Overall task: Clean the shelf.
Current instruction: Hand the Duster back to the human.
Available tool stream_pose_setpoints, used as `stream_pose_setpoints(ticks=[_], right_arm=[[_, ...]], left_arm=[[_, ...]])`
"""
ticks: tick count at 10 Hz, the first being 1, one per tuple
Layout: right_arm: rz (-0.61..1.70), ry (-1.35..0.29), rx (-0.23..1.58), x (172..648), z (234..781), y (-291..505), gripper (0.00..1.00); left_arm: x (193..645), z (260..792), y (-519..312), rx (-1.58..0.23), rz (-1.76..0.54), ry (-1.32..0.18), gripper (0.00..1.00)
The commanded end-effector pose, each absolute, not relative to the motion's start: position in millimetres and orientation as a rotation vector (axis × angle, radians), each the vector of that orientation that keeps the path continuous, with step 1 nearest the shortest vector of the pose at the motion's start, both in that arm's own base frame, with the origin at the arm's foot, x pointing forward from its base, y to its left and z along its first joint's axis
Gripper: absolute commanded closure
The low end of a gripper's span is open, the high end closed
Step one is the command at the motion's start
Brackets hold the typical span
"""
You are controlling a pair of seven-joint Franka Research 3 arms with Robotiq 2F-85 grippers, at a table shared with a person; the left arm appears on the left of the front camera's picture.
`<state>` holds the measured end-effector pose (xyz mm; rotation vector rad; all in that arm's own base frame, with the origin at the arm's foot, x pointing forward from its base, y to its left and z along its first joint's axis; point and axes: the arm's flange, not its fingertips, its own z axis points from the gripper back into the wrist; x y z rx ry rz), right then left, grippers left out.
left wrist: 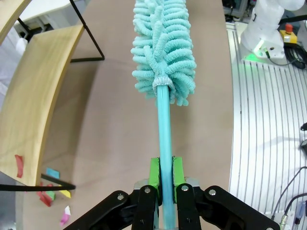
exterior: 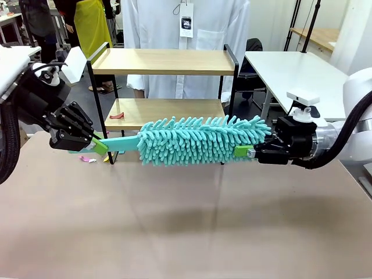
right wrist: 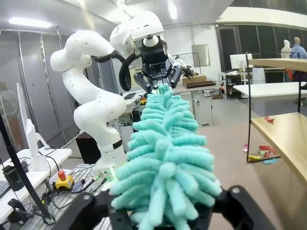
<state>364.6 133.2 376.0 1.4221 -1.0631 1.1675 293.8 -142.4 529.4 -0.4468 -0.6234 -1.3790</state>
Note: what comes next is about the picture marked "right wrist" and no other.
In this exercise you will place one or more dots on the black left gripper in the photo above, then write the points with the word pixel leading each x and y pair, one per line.
pixel 153 60

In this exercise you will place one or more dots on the pink paper scrap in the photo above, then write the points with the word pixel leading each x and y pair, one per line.
pixel 245 147

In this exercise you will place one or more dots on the desk with brown trays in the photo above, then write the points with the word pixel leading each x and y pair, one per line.
pixel 196 83

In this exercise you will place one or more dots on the black frame wooden two-tier shelf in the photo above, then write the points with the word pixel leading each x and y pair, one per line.
pixel 287 134

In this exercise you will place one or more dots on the black keyboard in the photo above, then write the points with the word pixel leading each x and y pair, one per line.
pixel 129 95

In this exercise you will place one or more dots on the black cylindrical object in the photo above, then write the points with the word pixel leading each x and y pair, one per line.
pixel 13 178

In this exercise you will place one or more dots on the white computer monitor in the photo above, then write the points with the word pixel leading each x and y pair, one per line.
pixel 28 134

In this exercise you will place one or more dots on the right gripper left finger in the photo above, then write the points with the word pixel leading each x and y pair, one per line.
pixel 84 210

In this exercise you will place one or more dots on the yellow paper scrap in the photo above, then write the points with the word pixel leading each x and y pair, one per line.
pixel 254 158

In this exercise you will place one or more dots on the white bin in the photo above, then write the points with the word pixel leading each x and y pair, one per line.
pixel 259 75

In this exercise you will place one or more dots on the mannequin in blue shirt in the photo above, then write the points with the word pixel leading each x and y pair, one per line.
pixel 298 49

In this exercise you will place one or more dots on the white side table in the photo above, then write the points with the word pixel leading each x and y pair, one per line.
pixel 268 89

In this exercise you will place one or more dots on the red paper scrap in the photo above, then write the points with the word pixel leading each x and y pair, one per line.
pixel 271 153
pixel 265 147
pixel 269 119

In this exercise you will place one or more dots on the yellow emergency stop box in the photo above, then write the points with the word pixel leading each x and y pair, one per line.
pixel 63 182

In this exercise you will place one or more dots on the background computer monitor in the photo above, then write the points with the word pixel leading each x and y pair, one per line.
pixel 237 61

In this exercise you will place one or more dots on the blue paper scrap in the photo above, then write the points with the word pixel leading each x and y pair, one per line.
pixel 270 161

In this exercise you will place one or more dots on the white board panel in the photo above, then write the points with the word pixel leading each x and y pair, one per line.
pixel 200 55

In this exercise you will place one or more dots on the teal microfibre duster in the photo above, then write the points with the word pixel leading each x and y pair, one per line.
pixel 168 148

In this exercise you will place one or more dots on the aluminium slotted base plate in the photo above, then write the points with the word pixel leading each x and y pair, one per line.
pixel 69 206

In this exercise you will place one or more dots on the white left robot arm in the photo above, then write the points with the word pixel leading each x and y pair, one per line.
pixel 96 112

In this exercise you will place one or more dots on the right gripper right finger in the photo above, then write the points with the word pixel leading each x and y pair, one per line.
pixel 239 210

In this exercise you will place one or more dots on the black computer case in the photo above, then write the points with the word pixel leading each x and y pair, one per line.
pixel 87 151

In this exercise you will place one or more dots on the white equipment desk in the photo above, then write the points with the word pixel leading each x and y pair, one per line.
pixel 45 163

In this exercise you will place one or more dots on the black tripod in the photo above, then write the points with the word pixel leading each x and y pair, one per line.
pixel 18 163

